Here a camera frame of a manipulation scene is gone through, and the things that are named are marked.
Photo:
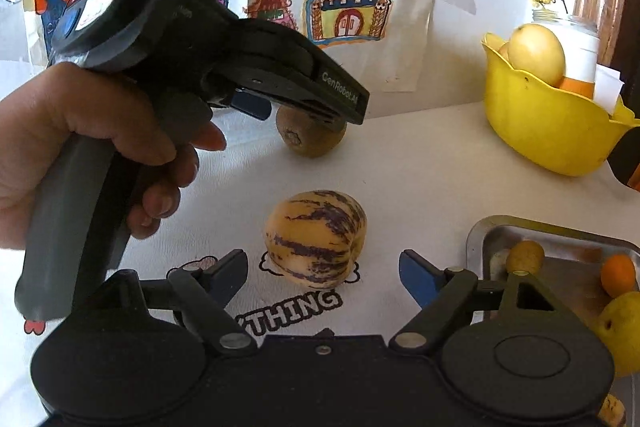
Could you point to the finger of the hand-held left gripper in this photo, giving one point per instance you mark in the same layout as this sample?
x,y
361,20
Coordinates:
x,y
250,104

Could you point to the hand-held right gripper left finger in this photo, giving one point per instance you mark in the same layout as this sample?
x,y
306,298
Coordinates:
x,y
231,277

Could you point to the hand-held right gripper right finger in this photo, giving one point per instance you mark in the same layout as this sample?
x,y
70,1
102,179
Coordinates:
x,y
417,277

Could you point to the brown kiwi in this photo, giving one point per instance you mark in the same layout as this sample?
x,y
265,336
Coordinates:
x,y
310,141

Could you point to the striped pepino melon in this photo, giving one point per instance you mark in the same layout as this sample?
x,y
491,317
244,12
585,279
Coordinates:
x,y
612,411
315,237

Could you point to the metal tray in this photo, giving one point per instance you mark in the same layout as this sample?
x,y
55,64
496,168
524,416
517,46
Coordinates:
x,y
565,257

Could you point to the green-yellow pear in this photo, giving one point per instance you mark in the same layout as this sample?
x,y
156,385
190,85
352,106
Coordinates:
x,y
622,332

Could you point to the person's left hand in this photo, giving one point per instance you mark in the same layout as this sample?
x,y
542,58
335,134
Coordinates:
x,y
30,132

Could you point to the yellow-brown kumquat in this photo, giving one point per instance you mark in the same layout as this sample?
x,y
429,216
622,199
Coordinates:
x,y
525,257

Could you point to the white printed tablecloth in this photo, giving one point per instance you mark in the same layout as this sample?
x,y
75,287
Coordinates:
x,y
425,167

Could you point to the yellow plastic bowl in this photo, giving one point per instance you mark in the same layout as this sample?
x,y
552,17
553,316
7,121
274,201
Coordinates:
x,y
540,132

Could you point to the orange kumquat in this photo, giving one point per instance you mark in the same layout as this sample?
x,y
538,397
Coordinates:
x,y
620,276

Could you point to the small pale yellow fruit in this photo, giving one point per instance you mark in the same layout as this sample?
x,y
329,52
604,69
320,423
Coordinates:
x,y
503,52

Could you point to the orange in bowl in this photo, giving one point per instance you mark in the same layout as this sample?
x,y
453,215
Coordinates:
x,y
575,88

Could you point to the pale yellow pear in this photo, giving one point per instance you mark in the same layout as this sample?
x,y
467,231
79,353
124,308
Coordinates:
x,y
537,54

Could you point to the folded white paper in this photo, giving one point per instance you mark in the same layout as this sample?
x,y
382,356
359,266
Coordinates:
x,y
607,87

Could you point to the glass jar with white label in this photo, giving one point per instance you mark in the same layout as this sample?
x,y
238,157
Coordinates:
x,y
582,47

